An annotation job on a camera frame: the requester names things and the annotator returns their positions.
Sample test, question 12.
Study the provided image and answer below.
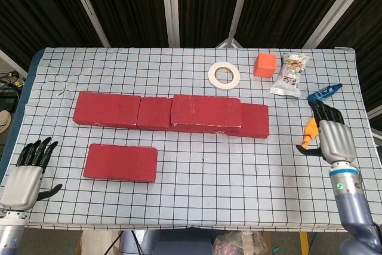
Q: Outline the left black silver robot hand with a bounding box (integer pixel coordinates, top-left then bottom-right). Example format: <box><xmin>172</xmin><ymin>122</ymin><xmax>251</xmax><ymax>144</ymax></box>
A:
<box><xmin>0</xmin><ymin>136</ymin><xmax>63</xmax><ymax>211</ymax></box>

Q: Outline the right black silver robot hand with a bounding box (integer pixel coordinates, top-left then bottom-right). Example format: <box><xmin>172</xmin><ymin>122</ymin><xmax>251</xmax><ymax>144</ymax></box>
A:
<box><xmin>295</xmin><ymin>99</ymin><xmax>358</xmax><ymax>165</ymax></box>

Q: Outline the red brick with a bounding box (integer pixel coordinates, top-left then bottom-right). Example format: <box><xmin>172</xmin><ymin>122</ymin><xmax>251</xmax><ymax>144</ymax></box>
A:
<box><xmin>73</xmin><ymin>91</ymin><xmax>142</xmax><ymax>130</ymax></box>
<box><xmin>82</xmin><ymin>143</ymin><xmax>158</xmax><ymax>183</ymax></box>
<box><xmin>170</xmin><ymin>94</ymin><xmax>242</xmax><ymax>129</ymax></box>
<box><xmin>136</xmin><ymin>96</ymin><xmax>207</xmax><ymax>134</ymax></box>
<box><xmin>202</xmin><ymin>103</ymin><xmax>270</xmax><ymax>138</ymax></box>

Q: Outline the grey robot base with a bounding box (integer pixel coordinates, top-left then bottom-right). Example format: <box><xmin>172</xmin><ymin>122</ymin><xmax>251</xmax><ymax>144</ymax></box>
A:
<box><xmin>119</xmin><ymin>229</ymin><xmax>214</xmax><ymax>255</ymax></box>

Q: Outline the yellow rubber chicken toy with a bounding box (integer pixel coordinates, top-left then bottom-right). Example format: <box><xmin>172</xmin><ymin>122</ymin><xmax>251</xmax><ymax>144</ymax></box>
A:
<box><xmin>300</xmin><ymin>116</ymin><xmax>319</xmax><ymax>149</ymax></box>

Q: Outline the blue small bottle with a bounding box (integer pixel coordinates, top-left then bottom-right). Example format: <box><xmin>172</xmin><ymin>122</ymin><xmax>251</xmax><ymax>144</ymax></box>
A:
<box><xmin>308</xmin><ymin>83</ymin><xmax>343</xmax><ymax>103</ymax></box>

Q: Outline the silver snack packet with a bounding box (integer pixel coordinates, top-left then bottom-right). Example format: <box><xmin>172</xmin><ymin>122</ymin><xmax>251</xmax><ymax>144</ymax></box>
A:
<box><xmin>270</xmin><ymin>52</ymin><xmax>310</xmax><ymax>98</ymax></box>

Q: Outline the orange foam cube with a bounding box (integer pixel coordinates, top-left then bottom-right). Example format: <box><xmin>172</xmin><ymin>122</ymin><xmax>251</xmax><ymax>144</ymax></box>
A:
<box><xmin>253</xmin><ymin>53</ymin><xmax>278</xmax><ymax>78</ymax></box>

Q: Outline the yellow table leg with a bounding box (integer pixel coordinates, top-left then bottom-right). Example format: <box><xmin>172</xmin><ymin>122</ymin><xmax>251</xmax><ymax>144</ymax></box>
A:
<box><xmin>300</xmin><ymin>231</ymin><xmax>310</xmax><ymax>255</ymax></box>

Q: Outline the white tape roll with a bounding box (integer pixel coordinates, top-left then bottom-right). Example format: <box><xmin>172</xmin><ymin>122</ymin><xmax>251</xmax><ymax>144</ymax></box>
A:
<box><xmin>208</xmin><ymin>61</ymin><xmax>241</xmax><ymax>91</ymax></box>

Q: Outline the clear plastic bag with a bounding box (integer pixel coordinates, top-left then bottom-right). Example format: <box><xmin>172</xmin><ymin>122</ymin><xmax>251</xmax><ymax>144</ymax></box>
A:
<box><xmin>213</xmin><ymin>231</ymin><xmax>268</xmax><ymax>255</ymax></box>

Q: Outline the white black checkered tablecloth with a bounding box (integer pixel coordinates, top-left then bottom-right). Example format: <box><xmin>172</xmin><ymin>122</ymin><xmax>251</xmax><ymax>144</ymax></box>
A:
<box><xmin>7</xmin><ymin>47</ymin><xmax>380</xmax><ymax>234</ymax></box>

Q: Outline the white slanted frame post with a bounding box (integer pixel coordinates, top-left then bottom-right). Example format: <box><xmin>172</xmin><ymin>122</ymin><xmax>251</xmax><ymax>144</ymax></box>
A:
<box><xmin>64</xmin><ymin>0</ymin><xmax>111</xmax><ymax>48</ymax></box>
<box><xmin>214</xmin><ymin>0</ymin><xmax>254</xmax><ymax>49</ymax></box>
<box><xmin>303</xmin><ymin>0</ymin><xmax>374</xmax><ymax>49</ymax></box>

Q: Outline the white vertical frame post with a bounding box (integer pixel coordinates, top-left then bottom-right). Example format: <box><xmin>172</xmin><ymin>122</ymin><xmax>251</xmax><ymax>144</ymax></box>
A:
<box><xmin>160</xmin><ymin>0</ymin><xmax>181</xmax><ymax>48</ymax></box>

